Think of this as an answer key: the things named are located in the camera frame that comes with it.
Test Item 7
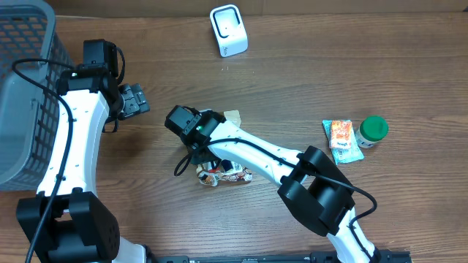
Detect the beige snack pouch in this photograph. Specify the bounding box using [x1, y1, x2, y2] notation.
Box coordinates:
[188, 109, 254, 187]

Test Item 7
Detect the teal tissue packet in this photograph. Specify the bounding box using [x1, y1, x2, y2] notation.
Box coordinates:
[322, 120, 364, 164]

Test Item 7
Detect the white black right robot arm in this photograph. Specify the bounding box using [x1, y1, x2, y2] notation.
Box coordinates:
[179, 111, 381, 262]

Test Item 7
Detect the orange tissue packet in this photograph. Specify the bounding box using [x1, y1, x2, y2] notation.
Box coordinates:
[329, 121, 353, 150]

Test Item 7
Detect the yellow black marker pen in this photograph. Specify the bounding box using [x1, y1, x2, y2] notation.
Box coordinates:
[221, 160, 235, 173]

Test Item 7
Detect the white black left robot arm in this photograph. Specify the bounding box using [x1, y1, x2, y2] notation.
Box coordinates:
[12, 58, 155, 262]

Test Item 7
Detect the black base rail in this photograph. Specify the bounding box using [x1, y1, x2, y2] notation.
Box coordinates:
[146, 249, 413, 263]

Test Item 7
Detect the grey plastic basket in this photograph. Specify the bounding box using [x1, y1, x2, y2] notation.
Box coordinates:
[1, 0, 73, 191]

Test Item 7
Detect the white barcode scanner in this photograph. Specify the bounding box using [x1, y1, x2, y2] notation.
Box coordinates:
[209, 4, 249, 58]

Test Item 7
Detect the green lid jar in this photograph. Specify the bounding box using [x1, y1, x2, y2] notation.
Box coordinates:
[355, 115, 389, 148]

